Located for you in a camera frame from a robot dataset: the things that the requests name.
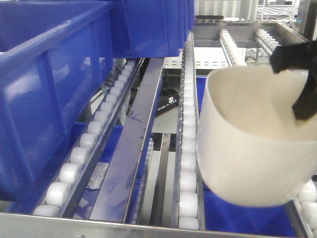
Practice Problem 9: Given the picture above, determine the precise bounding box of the steel divider rail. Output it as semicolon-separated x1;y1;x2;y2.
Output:
90;58;164;223

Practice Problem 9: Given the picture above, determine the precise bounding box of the middle white roller track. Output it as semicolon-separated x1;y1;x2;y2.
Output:
178;33;199;230

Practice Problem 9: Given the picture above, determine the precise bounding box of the blue bin lower shelf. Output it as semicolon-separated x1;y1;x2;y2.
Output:
204;190;296;237

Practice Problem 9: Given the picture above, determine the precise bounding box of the blue crate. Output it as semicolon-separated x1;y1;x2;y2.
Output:
0;1;113;202
110;0;195;58

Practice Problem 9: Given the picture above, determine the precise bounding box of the blue crate left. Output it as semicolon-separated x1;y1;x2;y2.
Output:
0;1;113;202

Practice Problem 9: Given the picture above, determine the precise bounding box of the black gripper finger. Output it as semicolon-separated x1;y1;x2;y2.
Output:
292;71;317;120
269;41;317;73

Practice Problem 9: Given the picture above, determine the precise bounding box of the stainless steel shelf frame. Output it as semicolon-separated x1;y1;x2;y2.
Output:
0;212;317;238

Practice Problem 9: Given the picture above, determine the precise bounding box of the black device box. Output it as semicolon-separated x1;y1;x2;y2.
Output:
156;88;179;117

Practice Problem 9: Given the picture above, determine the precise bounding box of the left white roller track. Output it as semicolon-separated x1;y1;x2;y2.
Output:
33;59;141;217

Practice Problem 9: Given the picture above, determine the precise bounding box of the right white roller track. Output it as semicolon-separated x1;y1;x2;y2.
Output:
294;179;317;238

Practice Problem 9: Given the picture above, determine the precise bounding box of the white roller track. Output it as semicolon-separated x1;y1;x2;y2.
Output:
33;59;141;217
294;179;317;238
178;33;199;230

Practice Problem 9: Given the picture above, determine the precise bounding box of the back roller rack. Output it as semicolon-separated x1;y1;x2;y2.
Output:
193;14;310;67

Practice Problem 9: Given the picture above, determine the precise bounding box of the white plastic bin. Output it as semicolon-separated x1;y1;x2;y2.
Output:
197;65;317;207

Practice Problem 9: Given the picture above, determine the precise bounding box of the far blue crate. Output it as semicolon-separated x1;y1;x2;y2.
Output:
110;0;195;58

